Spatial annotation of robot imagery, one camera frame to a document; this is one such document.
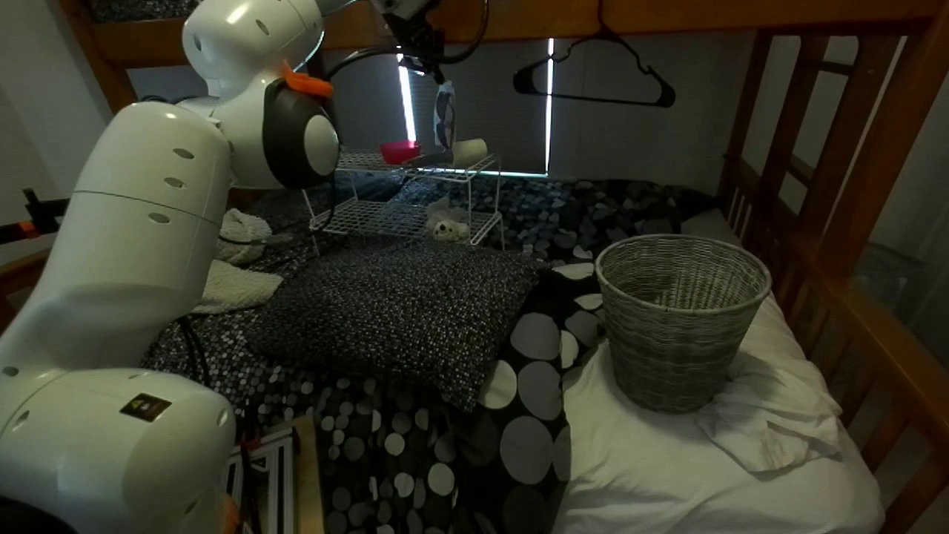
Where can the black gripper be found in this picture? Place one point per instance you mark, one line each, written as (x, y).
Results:
(409, 24)

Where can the sunglasses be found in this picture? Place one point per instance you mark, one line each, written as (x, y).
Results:
(446, 114)

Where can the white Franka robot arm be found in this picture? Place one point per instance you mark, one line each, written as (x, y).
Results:
(139, 226)

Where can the pink bowl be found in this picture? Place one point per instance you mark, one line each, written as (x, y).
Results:
(400, 151)

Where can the clear plastic storage box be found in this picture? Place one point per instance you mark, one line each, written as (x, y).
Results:
(477, 203)

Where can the black clothes hanger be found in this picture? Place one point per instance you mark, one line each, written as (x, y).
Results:
(594, 95)

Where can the white stuffed toy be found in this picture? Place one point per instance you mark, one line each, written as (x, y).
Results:
(449, 226)

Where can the black speckled pillow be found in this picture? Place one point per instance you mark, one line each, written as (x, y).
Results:
(397, 316)

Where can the beige towel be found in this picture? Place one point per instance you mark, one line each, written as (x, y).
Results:
(238, 286)

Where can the woven wicker basket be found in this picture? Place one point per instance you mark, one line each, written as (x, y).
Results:
(683, 328)

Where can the black polka dot blanket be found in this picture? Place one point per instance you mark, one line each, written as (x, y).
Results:
(416, 464)

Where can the black rod with orange band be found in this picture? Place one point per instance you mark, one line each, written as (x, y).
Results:
(39, 211)

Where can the wooden box with slats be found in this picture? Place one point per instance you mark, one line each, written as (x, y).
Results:
(308, 476)

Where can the white bed sheet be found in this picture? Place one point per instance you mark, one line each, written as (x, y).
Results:
(673, 476)

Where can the white crumpled cloth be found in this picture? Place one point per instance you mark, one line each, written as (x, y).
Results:
(773, 424)

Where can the wooden bunk bed frame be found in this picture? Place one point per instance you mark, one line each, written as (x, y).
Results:
(870, 150)

